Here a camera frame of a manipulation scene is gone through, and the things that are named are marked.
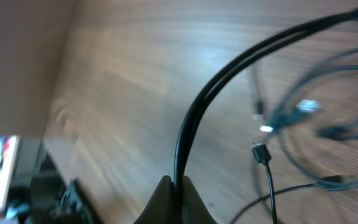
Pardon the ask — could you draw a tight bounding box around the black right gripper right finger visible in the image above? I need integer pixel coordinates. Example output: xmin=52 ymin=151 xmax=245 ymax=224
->
xmin=182 ymin=176 xmax=217 ymax=224

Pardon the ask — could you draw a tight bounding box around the black usb cable bundle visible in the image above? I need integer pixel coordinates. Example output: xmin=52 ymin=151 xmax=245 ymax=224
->
xmin=173 ymin=0 xmax=358 ymax=224

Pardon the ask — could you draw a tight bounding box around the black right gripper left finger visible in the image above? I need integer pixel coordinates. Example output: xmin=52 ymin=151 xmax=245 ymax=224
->
xmin=134 ymin=175 xmax=175 ymax=224

